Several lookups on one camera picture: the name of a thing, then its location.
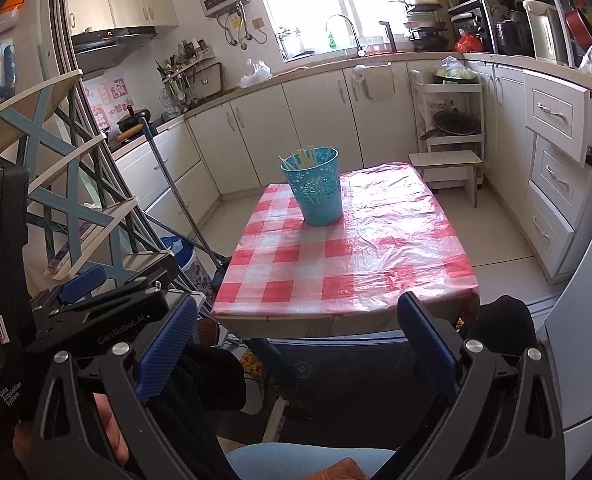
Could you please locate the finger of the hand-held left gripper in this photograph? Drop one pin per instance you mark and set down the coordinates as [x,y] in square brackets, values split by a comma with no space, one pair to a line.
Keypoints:
[83,284]

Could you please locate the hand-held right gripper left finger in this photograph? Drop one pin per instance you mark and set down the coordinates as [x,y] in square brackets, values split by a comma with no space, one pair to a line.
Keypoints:
[168,345]

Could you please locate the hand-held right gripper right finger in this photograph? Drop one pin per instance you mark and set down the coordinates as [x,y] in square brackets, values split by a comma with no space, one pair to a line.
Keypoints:
[426,340]

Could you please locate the blue perforated plastic basket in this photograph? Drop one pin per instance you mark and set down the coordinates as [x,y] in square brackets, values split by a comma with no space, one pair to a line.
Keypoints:
[318,195]

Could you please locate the bundle of wooden chopsticks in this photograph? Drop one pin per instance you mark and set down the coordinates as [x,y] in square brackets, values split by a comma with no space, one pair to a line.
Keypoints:
[307,157]

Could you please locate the person's left hand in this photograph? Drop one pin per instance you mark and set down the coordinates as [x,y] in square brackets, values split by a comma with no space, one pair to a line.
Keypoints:
[111,430]

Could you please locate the dark cloth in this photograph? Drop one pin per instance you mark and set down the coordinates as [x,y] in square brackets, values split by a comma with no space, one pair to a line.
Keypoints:
[210,385]
[501,320]

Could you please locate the bucket with blue lid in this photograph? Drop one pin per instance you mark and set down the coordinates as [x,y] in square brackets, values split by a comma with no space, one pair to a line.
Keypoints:
[188,265]

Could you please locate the blue and white folding rack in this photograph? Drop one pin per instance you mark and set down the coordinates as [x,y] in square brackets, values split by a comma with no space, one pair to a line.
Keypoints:
[40,140]

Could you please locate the red checkered tablecloth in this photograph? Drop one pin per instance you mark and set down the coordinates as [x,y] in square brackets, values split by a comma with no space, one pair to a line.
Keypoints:
[376,245]

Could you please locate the small folding table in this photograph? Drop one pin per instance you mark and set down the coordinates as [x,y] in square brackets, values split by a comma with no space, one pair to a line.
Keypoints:
[286,327]

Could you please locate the person's light blue trousers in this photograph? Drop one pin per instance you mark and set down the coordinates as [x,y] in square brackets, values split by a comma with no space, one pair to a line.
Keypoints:
[286,465]

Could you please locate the white refrigerator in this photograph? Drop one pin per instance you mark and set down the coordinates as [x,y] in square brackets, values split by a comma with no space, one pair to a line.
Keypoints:
[586,285]

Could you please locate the small wooden step stool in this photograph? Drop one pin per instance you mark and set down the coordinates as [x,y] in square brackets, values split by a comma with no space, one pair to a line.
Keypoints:
[443,158]

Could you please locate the white drawer cabinet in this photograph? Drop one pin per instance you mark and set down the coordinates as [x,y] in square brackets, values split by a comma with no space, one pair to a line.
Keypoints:
[551,170]

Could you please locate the black wok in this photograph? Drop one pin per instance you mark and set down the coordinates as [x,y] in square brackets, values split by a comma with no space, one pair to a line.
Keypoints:
[453,122]

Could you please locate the black range hood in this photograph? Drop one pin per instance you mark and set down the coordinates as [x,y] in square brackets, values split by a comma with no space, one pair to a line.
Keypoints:
[110,42]

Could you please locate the white storage trolley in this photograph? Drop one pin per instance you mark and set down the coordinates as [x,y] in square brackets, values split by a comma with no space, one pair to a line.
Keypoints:
[478,110]

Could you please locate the hanging cutting board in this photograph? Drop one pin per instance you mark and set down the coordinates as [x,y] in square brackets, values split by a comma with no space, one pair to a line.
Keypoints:
[208,80]

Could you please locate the white kitchen base cabinets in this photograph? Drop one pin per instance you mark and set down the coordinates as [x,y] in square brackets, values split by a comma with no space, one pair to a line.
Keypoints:
[301,120]

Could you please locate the plastic bag on cabinet door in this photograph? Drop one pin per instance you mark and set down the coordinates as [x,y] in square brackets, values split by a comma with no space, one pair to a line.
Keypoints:
[376,82]

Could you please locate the cream upper kitchen cabinets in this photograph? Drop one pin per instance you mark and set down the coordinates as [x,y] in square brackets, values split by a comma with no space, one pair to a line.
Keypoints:
[120,2]

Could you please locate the white plastic bag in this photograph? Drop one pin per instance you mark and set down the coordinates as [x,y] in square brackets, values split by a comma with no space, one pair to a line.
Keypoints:
[255,75]

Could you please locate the bagged vegetables in bowl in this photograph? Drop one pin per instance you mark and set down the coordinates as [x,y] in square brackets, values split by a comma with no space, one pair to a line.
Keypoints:
[455,71]

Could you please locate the red plastic bag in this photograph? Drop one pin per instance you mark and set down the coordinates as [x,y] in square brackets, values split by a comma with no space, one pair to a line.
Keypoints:
[468,42]

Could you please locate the black faucet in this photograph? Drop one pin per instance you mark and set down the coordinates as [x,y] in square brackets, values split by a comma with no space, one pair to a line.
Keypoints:
[388,32]

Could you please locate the green bottle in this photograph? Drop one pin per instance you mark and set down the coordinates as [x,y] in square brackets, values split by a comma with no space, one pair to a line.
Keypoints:
[331,41]

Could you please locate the black cooker pot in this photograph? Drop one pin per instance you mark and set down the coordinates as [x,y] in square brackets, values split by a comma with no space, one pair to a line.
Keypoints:
[512,37]

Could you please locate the stack of pots and dishes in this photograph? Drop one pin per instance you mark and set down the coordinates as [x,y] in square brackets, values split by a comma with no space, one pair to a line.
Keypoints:
[423,25]

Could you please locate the chrome kitchen faucet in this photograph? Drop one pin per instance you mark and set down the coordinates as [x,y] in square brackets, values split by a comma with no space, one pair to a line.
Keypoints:
[351,27]

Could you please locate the white electric thermos pot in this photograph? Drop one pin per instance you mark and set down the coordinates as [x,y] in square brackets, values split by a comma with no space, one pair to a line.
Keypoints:
[543,30]

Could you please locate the red pan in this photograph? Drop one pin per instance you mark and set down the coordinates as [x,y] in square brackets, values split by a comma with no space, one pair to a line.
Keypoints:
[578,27]

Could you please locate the window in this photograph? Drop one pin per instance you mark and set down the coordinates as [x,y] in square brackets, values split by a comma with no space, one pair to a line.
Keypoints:
[321,0]

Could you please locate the wall utensil rack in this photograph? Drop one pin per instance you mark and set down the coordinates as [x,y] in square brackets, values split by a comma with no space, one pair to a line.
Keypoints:
[180,62]

